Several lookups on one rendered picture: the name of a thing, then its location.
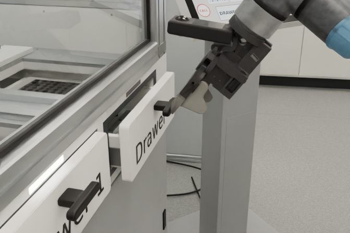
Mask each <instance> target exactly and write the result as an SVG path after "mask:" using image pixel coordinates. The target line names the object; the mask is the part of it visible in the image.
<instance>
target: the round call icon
mask: <svg viewBox="0 0 350 233"><path fill-rule="evenodd" d="M195 7H196V10H197V12H198V15H199V17H200V18H206V17H213V16H212V13H211V11H210V8H209V6H208V3H203V4H195Z"/></svg>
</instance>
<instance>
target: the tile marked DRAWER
mask: <svg viewBox="0 0 350 233"><path fill-rule="evenodd" d="M239 5H240V4H233V5H223V6H215V8H216V11H217V13H218V16H219V18H220V21H226V20H230V18H231V17H232V16H233V15H234V14H235V10H236V9H237V7H238V6H239Z"/></svg>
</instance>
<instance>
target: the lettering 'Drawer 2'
mask: <svg viewBox="0 0 350 233"><path fill-rule="evenodd" d="M161 118H162V120H161V122H162V121H163V116H162V115H161V116H160V119H161ZM160 119H159V129H161V128H162V126H163V125H162V126H161V127H160V124H161V122H160ZM155 129H156V124H155ZM157 131H158V121H157V129H156V135H157ZM149 134H150V135H151V136H150V137H149V139H151V141H150V144H151V143H152V134H151V132H149ZM149 134H148V136H149ZM148 136H147V137H148ZM153 136H154V138H155V130H154V128H153ZM147 137H146V138H145V139H144V153H145V141H146V139H147ZM149 139H148V142H149ZM148 142H147V146H148V147H149V146H150V144H148ZM139 144H140V145H141V156H140V158H139V160H138V146H139ZM142 150H143V147H142V142H139V143H138V144H137V146H136V163H137V164H138V163H139V161H140V159H141V157H142Z"/></svg>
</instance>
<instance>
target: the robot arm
mask: <svg viewBox="0 0 350 233"><path fill-rule="evenodd" d="M290 14H292V15H293V16H294V17H295V18H296V19H297V20H298V21H299V22H301V23H302V24H303V25H304V26H305V27H306V28H308V29H309V30H310V31H311V32H312V33H313V34H314V35H316V36H317V37H318V38H319V39H321V40H322V41H323V42H324V43H325V44H326V46H327V47H328V48H329V49H332V50H334V51H335V52H336V53H338V54H339V55H340V56H342V57H343V58H345V59H350V0H243V1H242V2H241V3H240V5H239V6H238V7H237V9H236V10H235V14H234V15H233V16H232V17H231V18H230V20H229V24H226V23H220V22H213V21H208V20H202V19H195V18H190V17H187V16H183V15H180V16H178V15H176V16H174V17H173V18H171V19H170V20H169V21H168V26H167V32H168V33H169V34H173V35H177V36H184V37H190V38H195V39H199V40H205V41H210V42H213V44H212V45H211V49H210V50H209V51H208V52H207V54H206V55H205V56H204V58H203V59H202V60H201V61H200V63H199V64H198V66H197V67H196V68H195V69H196V71H195V72H194V73H193V75H192V76H191V77H190V79H189V80H188V81H187V82H186V84H185V85H184V86H183V87H182V89H181V90H180V91H179V93H178V94H177V96H176V98H175V99H174V100H173V101H172V103H171V109H170V113H171V114H174V112H175V111H176V110H177V109H178V108H179V107H184V108H187V109H189V110H191V111H194V112H196V113H198V114H203V113H205V112H206V111H207V108H208V107H207V105H206V102H210V101H211V100H212V98H213V95H212V94H211V92H210V90H209V85H210V84H212V86H213V87H214V88H215V89H217V90H218V91H219V92H220V93H222V94H223V95H224V96H225V97H227V98H228V99H229V100H230V99H231V97H232V96H233V95H234V94H235V93H236V92H237V91H238V90H239V88H240V87H241V86H242V85H243V84H244V83H245V82H246V80H247V79H248V77H249V75H250V74H251V73H252V72H253V70H254V69H255V68H256V67H257V66H258V65H259V64H260V62H261V61H262V60H263V59H264V58H265V57H266V56H267V54H268V53H269V52H270V51H271V50H272V48H271V47H272V44H271V43H270V42H269V41H268V40H266V39H270V38H271V36H272V35H273V34H274V32H275V31H276V30H277V29H278V28H279V27H280V25H281V24H282V23H283V22H284V21H285V20H286V18H287V17H288V16H289V15H290ZM242 38H243V39H245V40H246V42H243V41H242V40H241V39H242Z"/></svg>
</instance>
